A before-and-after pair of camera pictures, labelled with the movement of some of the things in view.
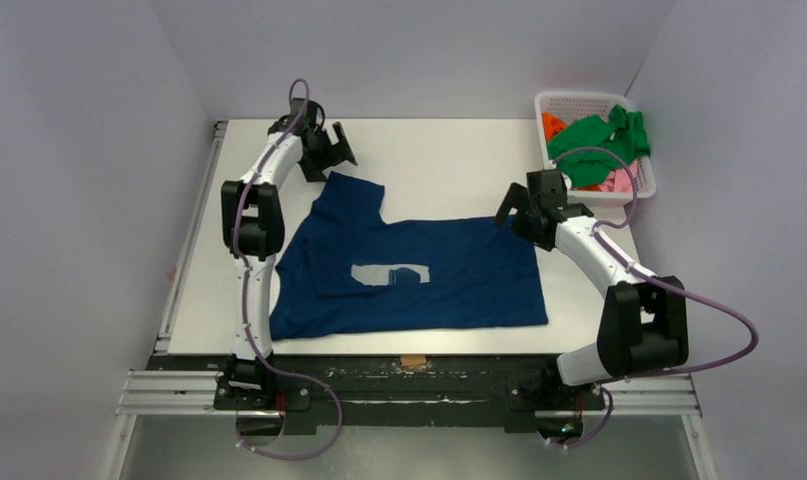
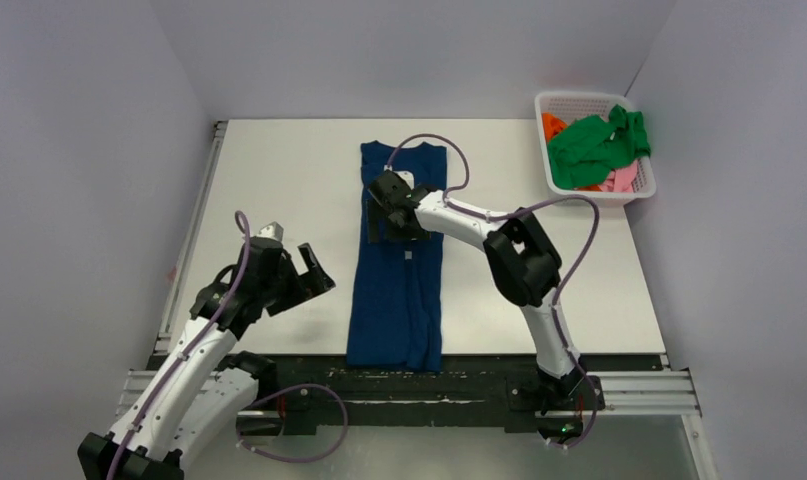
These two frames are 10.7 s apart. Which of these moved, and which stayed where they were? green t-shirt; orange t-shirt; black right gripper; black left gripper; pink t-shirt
Moved: black right gripper; black left gripper
Stayed: pink t-shirt; green t-shirt; orange t-shirt
